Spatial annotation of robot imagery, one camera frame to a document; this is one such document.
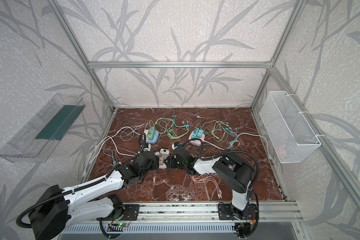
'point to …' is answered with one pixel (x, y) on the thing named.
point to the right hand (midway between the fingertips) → (166, 156)
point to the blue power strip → (155, 139)
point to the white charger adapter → (164, 152)
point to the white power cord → (111, 137)
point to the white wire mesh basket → (292, 137)
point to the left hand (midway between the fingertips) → (159, 154)
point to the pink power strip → (196, 142)
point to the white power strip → (164, 166)
